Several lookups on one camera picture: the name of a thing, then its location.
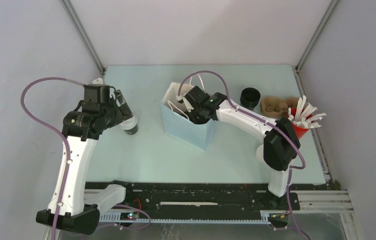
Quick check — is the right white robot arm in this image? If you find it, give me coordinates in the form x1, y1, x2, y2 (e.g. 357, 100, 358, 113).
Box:
176, 86, 301, 209

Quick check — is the white plastic lid on table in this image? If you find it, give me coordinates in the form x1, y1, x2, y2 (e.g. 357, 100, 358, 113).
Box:
255, 144, 266, 164

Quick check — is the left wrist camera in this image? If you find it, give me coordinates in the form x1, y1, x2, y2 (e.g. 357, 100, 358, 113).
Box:
91, 78, 105, 85

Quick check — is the red cup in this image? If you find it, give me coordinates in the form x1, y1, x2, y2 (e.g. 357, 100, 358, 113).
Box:
291, 107, 309, 140

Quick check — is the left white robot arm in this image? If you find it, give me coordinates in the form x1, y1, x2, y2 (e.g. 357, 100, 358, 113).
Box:
35, 84, 138, 235

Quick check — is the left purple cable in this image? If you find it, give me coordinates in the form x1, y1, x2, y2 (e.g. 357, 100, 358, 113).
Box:
20, 76, 152, 240

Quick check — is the light blue paper bag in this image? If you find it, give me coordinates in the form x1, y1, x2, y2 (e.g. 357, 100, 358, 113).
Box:
160, 78, 216, 152

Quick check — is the brown cardboard cup carrier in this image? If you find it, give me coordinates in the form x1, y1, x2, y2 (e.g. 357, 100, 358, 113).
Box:
260, 96, 300, 119

